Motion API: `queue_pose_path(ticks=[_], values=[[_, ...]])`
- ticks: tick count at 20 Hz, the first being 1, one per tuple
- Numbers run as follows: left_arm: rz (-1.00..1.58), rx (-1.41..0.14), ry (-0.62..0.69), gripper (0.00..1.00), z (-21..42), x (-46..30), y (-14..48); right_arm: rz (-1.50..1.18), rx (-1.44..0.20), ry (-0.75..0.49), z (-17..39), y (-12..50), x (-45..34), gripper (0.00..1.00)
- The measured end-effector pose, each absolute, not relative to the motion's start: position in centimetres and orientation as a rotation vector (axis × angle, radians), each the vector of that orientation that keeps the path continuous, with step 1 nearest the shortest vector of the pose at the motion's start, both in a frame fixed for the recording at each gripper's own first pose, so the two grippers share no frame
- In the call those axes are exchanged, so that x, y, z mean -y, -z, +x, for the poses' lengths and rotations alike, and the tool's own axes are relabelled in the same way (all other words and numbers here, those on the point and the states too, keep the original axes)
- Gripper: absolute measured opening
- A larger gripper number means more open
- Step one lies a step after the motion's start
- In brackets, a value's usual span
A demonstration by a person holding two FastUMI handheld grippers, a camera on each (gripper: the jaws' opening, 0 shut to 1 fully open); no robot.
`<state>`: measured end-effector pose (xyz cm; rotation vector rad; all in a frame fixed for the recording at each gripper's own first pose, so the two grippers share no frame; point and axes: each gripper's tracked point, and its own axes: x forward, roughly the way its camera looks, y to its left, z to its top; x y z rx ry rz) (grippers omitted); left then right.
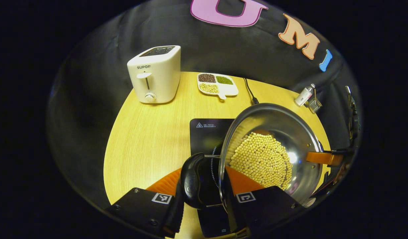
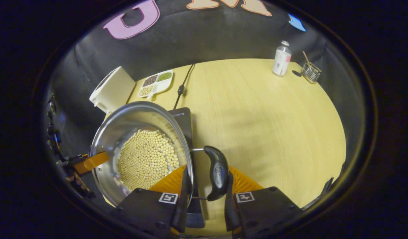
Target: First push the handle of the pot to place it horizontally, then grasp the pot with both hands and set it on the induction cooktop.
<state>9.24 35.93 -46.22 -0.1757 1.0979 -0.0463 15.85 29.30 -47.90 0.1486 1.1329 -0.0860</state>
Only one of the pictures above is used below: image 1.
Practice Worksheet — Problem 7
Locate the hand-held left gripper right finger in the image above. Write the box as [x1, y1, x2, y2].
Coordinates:
[222, 165, 304, 233]

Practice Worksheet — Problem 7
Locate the clear bottle with white label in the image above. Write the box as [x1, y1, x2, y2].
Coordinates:
[294, 83, 316, 107]

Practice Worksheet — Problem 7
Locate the glass holder with sticks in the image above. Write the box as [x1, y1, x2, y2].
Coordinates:
[305, 88, 323, 114]

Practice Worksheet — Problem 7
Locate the black induction cooktop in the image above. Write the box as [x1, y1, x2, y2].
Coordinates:
[190, 119, 251, 238]

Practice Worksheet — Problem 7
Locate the white divided dish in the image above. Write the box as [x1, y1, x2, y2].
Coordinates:
[197, 73, 239, 100]

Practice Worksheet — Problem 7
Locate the black power cable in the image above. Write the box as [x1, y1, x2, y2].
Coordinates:
[243, 77, 260, 105]

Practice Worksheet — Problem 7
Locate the black equipment stand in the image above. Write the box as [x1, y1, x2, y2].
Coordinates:
[344, 86, 361, 148]

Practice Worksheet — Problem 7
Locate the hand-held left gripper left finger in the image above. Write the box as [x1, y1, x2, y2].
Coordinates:
[106, 168, 185, 238]

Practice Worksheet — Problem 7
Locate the white toaster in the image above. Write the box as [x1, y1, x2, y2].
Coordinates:
[127, 45, 182, 104]

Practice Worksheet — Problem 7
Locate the pile of soybeans in pot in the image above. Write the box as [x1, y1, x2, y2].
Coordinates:
[229, 132, 293, 191]

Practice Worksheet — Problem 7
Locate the stainless steel pot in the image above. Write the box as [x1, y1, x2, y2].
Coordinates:
[180, 103, 324, 210]

